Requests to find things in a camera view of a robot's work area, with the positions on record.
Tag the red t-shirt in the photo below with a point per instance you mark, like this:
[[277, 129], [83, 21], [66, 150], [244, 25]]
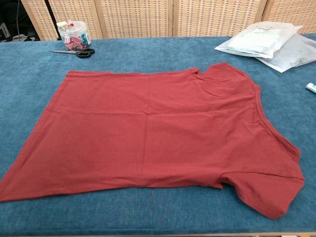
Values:
[[153, 128]]

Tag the wicker folding screen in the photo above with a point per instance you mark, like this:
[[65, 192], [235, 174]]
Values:
[[138, 17]]

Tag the white plastic mailer bag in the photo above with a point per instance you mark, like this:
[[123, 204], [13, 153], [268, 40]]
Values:
[[254, 40]]

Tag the blue table cover cloth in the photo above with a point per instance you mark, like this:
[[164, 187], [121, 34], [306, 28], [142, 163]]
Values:
[[158, 53]]

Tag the clear jar of binder clips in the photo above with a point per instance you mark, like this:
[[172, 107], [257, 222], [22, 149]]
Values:
[[75, 37]]

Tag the pink binder clip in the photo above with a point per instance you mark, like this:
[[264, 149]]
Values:
[[69, 22]]

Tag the yellow binder clip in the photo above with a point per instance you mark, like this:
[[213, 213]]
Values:
[[61, 25]]

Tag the translucent plastic bag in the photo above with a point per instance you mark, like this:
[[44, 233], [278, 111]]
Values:
[[293, 55]]

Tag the white glue stick tube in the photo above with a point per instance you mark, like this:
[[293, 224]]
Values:
[[311, 87]]

